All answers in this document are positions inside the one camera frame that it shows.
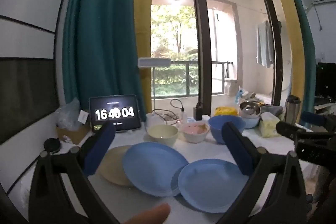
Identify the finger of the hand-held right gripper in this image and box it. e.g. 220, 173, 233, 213
301, 112, 336, 132
276, 121, 336, 165

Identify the dark sliding door frame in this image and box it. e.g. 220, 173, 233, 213
186, 0, 285, 117

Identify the cream bowl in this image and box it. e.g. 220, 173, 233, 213
147, 124, 179, 147

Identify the yellow tissue pack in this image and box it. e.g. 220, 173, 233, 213
259, 112, 281, 138

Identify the metal bowl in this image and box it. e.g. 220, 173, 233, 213
240, 101, 261, 115

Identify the grey cloth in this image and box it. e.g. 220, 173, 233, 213
262, 105, 284, 115

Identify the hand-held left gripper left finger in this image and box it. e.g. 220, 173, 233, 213
28, 122, 124, 224

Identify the light blue bowl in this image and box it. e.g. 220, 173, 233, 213
240, 112, 260, 128

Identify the person's right forearm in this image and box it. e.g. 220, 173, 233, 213
314, 166, 336, 206

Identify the person's left hand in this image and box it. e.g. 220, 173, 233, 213
123, 203, 171, 224

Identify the black round object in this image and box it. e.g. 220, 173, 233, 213
43, 138, 61, 153

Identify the hanging light blue towel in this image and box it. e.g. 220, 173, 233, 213
256, 21, 275, 68

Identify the small white box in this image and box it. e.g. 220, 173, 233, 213
78, 109, 89, 125

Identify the black computer monitor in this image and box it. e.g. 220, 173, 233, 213
314, 63, 336, 98

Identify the pink white bowl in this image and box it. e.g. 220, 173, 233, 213
181, 122, 210, 144

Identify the clear plastic bag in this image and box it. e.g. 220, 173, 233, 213
56, 97, 80, 130

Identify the white plastic jug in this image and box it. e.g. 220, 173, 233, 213
225, 79, 238, 96

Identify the white desk lamp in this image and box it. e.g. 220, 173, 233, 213
138, 58, 171, 128

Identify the yellow sponge cloth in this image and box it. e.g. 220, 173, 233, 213
215, 106, 238, 117

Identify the black tablet with clock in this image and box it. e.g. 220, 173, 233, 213
89, 94, 142, 132

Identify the balcony railing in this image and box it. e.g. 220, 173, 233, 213
152, 61, 234, 96

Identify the black cable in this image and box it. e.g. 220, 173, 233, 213
170, 98, 185, 110

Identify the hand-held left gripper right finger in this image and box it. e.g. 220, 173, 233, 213
218, 122, 307, 224

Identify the blue bag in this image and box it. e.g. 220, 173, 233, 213
236, 86, 248, 102

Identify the steel thermos flask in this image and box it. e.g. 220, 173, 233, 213
285, 95, 301, 126

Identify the yellow curtain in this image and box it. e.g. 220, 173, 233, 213
256, 0, 305, 125
134, 0, 153, 114

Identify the cream plate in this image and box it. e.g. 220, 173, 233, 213
98, 145, 137, 186

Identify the blue plate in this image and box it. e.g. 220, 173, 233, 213
178, 159, 256, 214
123, 142, 189, 197

